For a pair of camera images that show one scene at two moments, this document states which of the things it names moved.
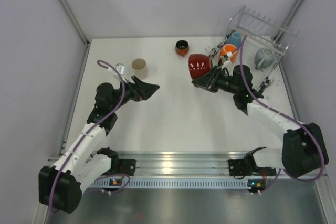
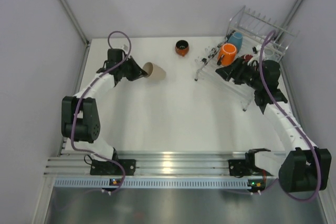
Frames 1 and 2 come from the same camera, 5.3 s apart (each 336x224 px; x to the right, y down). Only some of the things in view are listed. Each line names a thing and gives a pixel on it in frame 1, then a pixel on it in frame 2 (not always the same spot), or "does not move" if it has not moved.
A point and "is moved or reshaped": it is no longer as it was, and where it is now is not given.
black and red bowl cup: (181, 48) does not move
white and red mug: (199, 65) → (247, 57)
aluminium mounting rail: (185, 164) does not move
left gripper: (137, 90) → (132, 69)
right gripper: (209, 81) → (235, 70)
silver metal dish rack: (256, 38) does not move
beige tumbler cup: (139, 66) is moved or reshaped
